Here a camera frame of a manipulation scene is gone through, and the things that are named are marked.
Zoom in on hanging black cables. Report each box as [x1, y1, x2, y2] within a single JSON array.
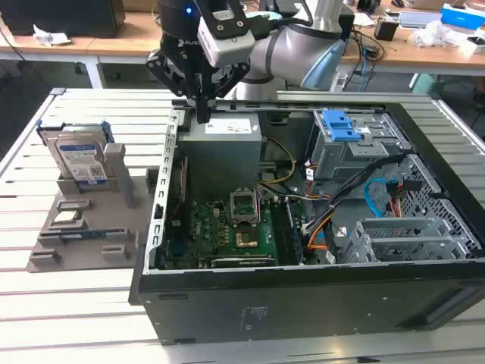
[[340, 29, 388, 93]]

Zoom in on blue SATA wire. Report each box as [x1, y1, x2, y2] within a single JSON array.
[[362, 177, 392, 219]]

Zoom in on white crumpled paper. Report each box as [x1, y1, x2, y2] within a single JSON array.
[[32, 24, 74, 49]]

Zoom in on blue cardboard box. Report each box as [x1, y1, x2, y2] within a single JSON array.
[[440, 2, 485, 30]]

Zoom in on black open PC case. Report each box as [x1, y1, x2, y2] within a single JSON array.
[[128, 89, 485, 347]]

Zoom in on black RAM slot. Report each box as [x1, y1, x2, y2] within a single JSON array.
[[284, 199, 305, 265], [270, 199, 289, 266]]

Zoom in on CPU socket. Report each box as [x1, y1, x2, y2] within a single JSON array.
[[233, 224, 259, 250]]

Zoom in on grey metal drive cage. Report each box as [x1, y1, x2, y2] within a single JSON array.
[[309, 109, 413, 191]]

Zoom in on metal socket cover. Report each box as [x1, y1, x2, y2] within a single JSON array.
[[229, 187, 259, 225]]

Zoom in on hard disk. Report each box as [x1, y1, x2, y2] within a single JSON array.
[[36, 120, 117, 187]]

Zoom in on RAM stick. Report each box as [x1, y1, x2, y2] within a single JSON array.
[[39, 228, 127, 243]]

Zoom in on grey parts rack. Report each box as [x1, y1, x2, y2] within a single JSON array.
[[24, 142, 161, 275]]

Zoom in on yellow wires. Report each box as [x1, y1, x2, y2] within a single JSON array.
[[258, 137, 297, 187]]

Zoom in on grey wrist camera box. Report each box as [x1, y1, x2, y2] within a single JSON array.
[[196, 0, 255, 68]]

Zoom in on grey power supply unit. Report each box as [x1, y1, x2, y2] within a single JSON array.
[[177, 112, 265, 199]]

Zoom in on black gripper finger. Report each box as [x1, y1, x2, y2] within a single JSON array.
[[203, 61, 252, 124], [145, 51, 205, 124]]

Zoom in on silver CPU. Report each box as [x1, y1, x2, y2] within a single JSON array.
[[52, 211, 83, 229]]

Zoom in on grey metal disk bay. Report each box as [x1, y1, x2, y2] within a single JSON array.
[[342, 217, 471, 265]]

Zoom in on orange wire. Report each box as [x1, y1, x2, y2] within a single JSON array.
[[305, 221, 331, 252]]

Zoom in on wooden top desk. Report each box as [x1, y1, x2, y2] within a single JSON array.
[[0, 11, 170, 90], [242, 0, 485, 93]]

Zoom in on green motherboard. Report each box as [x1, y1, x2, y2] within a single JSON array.
[[165, 184, 305, 269]]

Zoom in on large black box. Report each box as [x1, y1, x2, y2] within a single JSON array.
[[0, 0, 127, 39]]

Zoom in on power wire with black connector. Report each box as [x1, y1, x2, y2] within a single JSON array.
[[385, 179, 424, 218]]

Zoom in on black cable bundle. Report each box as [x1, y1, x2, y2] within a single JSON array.
[[302, 152, 415, 244]]

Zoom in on clear plastic bag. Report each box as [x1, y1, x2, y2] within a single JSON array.
[[410, 20, 475, 49]]

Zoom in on blue plastic bracket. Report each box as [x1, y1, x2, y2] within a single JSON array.
[[320, 108, 361, 143]]

